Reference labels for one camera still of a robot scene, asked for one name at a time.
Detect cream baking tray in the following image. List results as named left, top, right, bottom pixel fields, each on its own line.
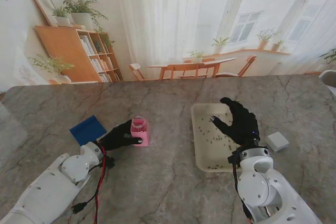
left=191, top=103, right=260, bottom=173

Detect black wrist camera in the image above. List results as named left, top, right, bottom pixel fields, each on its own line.
left=227, top=152, right=241, bottom=169
left=104, top=156, right=116, bottom=169

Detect pink square jar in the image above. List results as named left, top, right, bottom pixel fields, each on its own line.
left=130, top=115, right=150, bottom=147

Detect scattered green beans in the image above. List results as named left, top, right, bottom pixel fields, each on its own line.
left=198, top=113, right=245, bottom=169

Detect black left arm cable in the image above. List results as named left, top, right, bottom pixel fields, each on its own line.
left=72, top=165, right=106, bottom=214

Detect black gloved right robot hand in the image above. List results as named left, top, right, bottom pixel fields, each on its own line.
left=209, top=97, right=261, bottom=153

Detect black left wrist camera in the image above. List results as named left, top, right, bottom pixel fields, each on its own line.
left=104, top=156, right=116, bottom=169

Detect red left arm cable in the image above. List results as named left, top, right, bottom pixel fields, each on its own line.
left=93, top=147, right=108, bottom=224

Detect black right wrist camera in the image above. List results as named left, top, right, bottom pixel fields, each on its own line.
left=227, top=152, right=241, bottom=169

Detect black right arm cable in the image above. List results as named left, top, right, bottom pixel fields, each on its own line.
left=232, top=167, right=239, bottom=192

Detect blue scraper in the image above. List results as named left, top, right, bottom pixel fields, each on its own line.
left=69, top=115, right=108, bottom=146

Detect white square jar lid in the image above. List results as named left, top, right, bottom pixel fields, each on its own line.
left=265, top=132, right=290, bottom=153

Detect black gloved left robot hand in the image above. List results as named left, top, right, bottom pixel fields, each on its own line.
left=98, top=119, right=144, bottom=152

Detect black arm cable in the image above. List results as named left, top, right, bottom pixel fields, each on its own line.
left=232, top=167, right=239, bottom=192
left=72, top=165, right=106, bottom=214

